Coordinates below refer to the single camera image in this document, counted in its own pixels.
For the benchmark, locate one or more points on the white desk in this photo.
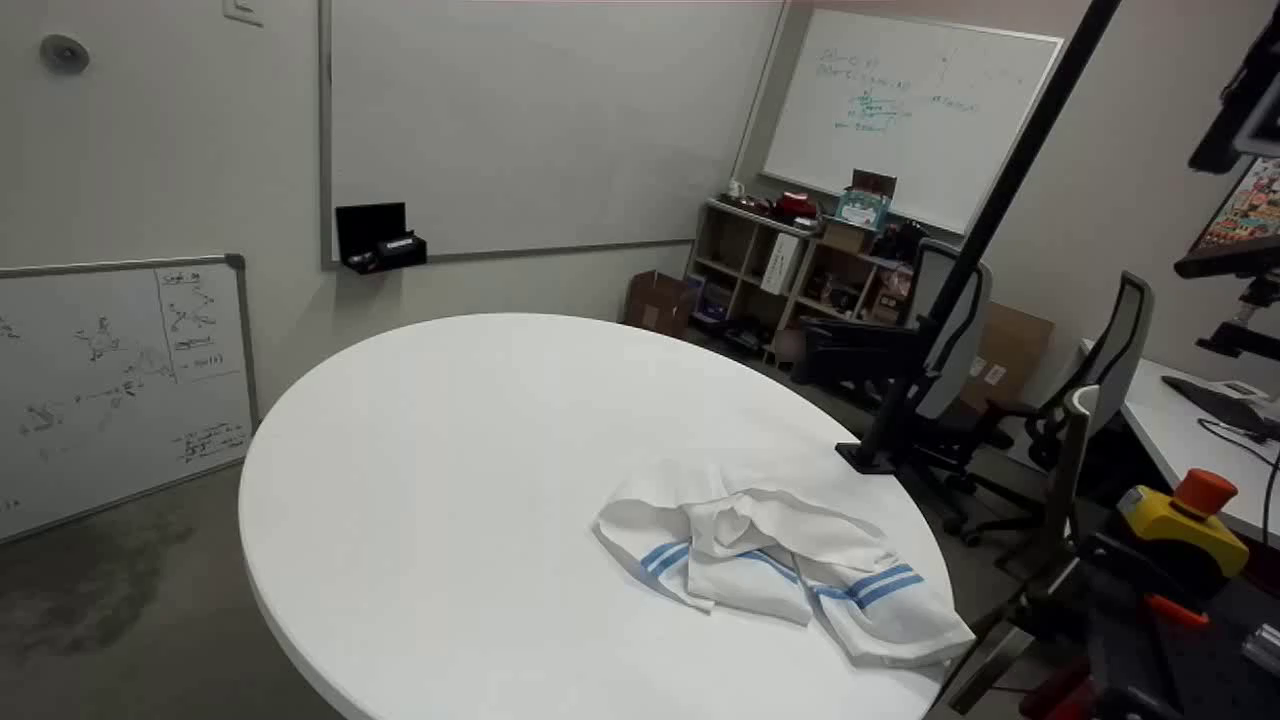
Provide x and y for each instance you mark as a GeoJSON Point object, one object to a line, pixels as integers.
{"type": "Point", "coordinates": [1187, 443]}

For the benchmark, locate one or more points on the office chair with grey back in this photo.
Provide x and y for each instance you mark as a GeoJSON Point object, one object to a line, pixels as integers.
{"type": "Point", "coordinates": [968, 360]}

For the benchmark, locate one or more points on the whiteboard with green writing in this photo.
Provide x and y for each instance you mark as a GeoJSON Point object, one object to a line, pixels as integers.
{"type": "Point", "coordinates": [935, 104]}

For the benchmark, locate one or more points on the black overhead device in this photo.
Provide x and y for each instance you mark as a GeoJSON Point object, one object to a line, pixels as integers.
{"type": "Point", "coordinates": [1247, 92]}

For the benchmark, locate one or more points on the rolling whiteboard with black scribbles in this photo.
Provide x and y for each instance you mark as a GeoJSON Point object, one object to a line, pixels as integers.
{"type": "Point", "coordinates": [105, 386]}

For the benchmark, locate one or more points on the wooden cubby shelf unit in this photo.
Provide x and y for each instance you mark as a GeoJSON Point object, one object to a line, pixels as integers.
{"type": "Point", "coordinates": [741, 252]}

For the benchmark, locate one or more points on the monitor with colourful screen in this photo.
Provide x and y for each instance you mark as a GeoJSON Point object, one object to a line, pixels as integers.
{"type": "Point", "coordinates": [1247, 212]}

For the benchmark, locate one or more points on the round grey wall sensor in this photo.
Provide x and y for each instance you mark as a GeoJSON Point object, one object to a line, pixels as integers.
{"type": "Point", "coordinates": [61, 53]}

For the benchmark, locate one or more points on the large blank wall whiteboard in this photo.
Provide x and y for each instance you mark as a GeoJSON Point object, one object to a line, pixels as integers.
{"type": "Point", "coordinates": [534, 123]}

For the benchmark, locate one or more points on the small brown cardboard box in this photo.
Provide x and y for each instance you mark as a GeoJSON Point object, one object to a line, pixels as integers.
{"type": "Point", "coordinates": [659, 302]}

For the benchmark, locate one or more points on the red item on shelf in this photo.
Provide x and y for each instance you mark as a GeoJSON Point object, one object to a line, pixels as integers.
{"type": "Point", "coordinates": [798, 207]}

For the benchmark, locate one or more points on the teal box on shelf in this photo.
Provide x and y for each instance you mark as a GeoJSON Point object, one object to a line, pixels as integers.
{"type": "Point", "coordinates": [861, 208]}

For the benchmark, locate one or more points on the black eraser box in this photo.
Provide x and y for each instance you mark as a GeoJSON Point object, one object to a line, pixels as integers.
{"type": "Point", "coordinates": [374, 233]}

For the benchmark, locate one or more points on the yellow emergency stop button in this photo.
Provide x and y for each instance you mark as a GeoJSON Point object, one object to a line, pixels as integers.
{"type": "Point", "coordinates": [1183, 522]}

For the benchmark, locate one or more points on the black metal mount frame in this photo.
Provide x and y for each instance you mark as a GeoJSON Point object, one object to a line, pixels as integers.
{"type": "Point", "coordinates": [1163, 653]}

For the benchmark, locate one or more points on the white binder in shelf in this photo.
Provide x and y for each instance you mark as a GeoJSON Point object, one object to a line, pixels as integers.
{"type": "Point", "coordinates": [780, 262]}

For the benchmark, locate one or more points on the black mesh office chair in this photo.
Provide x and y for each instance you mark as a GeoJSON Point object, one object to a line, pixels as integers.
{"type": "Point", "coordinates": [1120, 345]}

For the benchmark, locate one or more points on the white towel with blue stripes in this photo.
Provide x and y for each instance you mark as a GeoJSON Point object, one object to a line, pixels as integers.
{"type": "Point", "coordinates": [744, 545]}

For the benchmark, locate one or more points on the flat brown cardboard box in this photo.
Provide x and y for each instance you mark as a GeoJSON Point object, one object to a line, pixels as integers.
{"type": "Point", "coordinates": [1017, 352]}

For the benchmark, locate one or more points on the black keyboard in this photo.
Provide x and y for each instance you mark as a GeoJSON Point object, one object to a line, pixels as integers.
{"type": "Point", "coordinates": [1226, 404]}

